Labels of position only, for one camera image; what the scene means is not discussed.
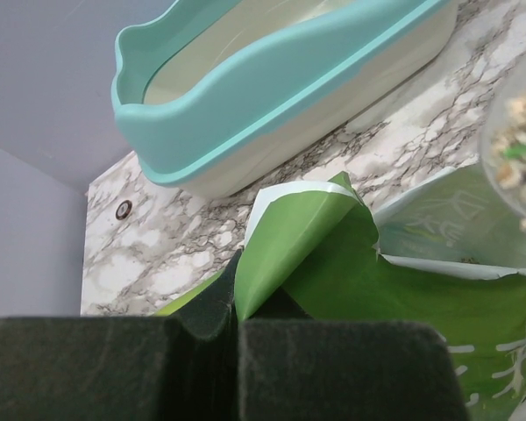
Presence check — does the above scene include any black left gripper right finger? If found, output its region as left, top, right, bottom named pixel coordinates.
left=238, top=289, right=470, bottom=420

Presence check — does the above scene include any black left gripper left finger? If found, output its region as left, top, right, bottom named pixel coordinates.
left=0, top=258, right=238, bottom=420

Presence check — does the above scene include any green cat litter bag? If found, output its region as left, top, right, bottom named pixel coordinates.
left=153, top=164, right=526, bottom=404

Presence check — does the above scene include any clear plastic litter scoop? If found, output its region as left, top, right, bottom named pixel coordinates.
left=479, top=54, right=526, bottom=232

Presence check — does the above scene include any teal and white litter box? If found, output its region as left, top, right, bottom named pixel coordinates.
left=111, top=0, right=458, bottom=198

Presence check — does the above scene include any beige cat litter pile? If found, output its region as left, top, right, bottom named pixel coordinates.
left=492, top=90, right=526, bottom=232

